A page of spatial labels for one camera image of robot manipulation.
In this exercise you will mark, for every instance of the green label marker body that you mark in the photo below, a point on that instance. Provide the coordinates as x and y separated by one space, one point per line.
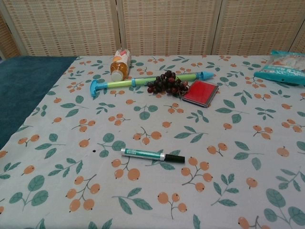
143 153

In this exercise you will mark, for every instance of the black marker cap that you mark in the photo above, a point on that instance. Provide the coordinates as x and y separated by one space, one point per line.
175 158

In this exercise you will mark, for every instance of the dark red grape bunch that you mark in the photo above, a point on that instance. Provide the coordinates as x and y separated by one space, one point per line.
166 84

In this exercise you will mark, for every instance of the green blue toy water pump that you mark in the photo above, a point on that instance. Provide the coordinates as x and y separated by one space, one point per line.
124 82

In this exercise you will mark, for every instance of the red ink pad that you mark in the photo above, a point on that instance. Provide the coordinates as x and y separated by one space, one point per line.
201 93

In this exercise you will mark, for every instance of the peach juice bottle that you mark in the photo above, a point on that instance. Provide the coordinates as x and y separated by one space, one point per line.
119 62

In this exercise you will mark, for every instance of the floral print tablecloth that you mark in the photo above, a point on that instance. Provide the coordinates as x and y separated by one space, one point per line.
166 186

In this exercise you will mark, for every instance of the woven bamboo screen panel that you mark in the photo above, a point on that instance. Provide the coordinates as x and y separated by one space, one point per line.
66 26
259 23
4 40
166 26

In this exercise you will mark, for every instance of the dark blue table cover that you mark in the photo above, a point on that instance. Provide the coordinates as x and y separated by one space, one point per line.
28 95

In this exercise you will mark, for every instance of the teal snack bag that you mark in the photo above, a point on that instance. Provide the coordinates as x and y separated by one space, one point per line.
283 69

